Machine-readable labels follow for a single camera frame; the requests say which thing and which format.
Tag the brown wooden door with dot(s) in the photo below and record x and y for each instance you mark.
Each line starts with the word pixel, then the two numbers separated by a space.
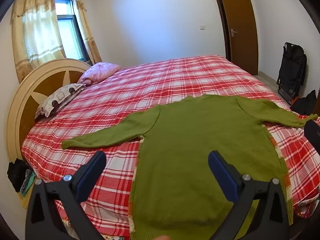
pixel 240 25

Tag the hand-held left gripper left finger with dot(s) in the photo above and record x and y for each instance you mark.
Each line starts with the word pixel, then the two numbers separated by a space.
pixel 96 163

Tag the green striped knit sweater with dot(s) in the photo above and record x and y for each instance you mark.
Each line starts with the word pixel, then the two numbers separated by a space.
pixel 187 142

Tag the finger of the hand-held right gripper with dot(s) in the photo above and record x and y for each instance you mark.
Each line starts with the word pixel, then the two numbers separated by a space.
pixel 312 135

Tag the window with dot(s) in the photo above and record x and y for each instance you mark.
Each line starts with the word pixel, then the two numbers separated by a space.
pixel 68 30

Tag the red plaid bed sheet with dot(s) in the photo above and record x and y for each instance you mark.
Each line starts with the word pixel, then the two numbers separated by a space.
pixel 150 80

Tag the white patterned pillow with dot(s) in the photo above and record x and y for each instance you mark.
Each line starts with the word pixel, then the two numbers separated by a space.
pixel 58 97

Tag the dark clothes pile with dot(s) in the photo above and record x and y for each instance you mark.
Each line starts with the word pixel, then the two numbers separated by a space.
pixel 17 175

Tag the pink pillow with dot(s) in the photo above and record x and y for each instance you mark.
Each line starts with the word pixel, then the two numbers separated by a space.
pixel 100 71

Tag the narrow yellow floral curtain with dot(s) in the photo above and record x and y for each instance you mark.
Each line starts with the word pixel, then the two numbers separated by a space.
pixel 86 30

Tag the black folding chair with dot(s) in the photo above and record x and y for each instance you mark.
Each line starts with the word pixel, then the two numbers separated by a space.
pixel 292 67

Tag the black bag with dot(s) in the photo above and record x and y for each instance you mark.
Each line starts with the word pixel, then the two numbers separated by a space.
pixel 306 103

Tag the wide yellow floral curtain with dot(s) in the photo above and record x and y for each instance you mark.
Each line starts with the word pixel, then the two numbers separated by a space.
pixel 37 30

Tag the cream wooden headboard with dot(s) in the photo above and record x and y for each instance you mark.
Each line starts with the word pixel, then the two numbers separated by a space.
pixel 25 92

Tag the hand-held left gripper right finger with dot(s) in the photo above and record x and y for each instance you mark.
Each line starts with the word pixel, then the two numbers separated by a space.
pixel 220 166

